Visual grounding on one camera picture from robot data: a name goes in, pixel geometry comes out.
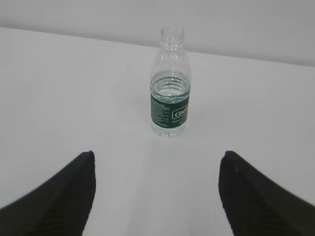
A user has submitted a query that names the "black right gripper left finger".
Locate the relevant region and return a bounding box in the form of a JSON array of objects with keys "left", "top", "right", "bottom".
[{"left": 0, "top": 151, "right": 96, "bottom": 236}]

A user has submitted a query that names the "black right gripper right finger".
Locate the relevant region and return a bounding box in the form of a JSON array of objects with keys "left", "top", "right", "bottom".
[{"left": 219, "top": 151, "right": 315, "bottom": 236}]

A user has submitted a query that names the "clear water bottle green label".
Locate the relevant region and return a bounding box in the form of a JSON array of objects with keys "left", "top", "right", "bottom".
[{"left": 150, "top": 26, "right": 191, "bottom": 138}]

